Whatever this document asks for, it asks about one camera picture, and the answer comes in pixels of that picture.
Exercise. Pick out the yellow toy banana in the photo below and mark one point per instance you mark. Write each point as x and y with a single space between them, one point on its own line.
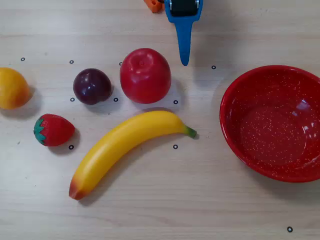
120 147

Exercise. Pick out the orange robot base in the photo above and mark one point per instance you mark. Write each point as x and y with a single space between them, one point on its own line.
155 5

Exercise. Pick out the yellow orange toy peach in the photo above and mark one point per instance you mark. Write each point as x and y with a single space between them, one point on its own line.
12 87

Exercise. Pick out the dark purple toy plum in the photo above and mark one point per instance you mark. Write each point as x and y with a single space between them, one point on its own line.
91 86

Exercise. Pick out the red toy strawberry green leaves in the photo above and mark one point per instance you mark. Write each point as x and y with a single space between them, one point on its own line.
56 130

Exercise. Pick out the red toy apple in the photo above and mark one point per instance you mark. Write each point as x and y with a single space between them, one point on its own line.
145 76

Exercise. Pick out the blue gripper black motor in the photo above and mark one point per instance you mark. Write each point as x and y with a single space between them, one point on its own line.
183 19

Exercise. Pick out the red speckled enamel bowl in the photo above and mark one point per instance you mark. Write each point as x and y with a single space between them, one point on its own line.
270 125

